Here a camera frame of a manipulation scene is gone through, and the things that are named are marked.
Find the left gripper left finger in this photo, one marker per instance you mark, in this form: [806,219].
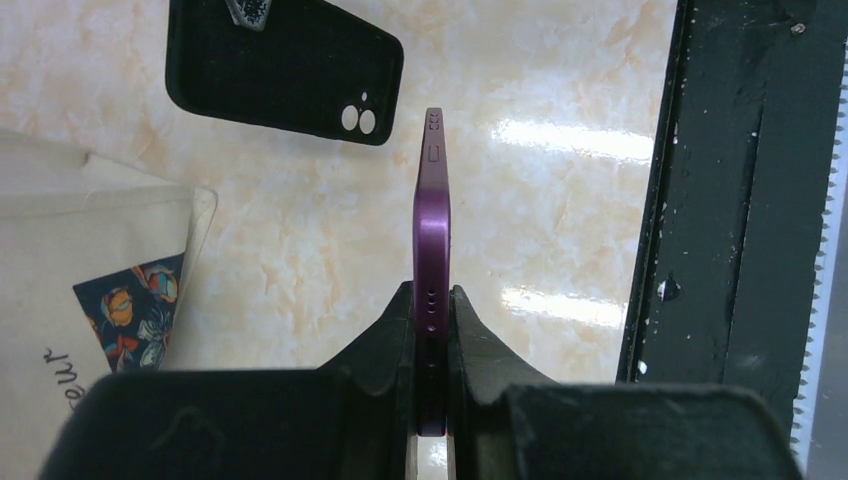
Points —
[350,418]

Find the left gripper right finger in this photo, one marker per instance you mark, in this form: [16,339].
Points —
[507,420]

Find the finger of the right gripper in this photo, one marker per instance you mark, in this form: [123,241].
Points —
[249,14]

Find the black phone case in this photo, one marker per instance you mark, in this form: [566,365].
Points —
[315,69]

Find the black smartphone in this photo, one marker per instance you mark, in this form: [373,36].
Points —
[431,235]

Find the beige canvas tote bag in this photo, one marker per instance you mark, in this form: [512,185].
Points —
[95,261]

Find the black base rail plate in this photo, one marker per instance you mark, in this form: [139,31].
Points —
[732,225]

